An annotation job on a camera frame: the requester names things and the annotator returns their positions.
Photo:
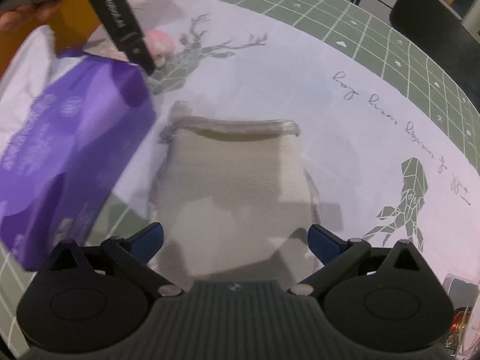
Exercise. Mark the purple tissue pack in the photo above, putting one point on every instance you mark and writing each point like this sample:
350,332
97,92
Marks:
70,123

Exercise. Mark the person hand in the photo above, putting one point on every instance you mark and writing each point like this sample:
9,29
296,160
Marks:
22,0

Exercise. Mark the black chair right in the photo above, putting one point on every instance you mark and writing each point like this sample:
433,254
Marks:
432,27

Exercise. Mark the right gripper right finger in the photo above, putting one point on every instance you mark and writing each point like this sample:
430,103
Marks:
340,260

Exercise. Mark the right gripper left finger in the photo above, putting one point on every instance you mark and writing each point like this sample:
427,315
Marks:
130,257

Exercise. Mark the orange storage box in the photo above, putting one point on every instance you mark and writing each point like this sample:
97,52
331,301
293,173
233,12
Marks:
73,21

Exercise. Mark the pink white crochet doll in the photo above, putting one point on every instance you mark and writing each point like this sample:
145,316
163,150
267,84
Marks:
160,46

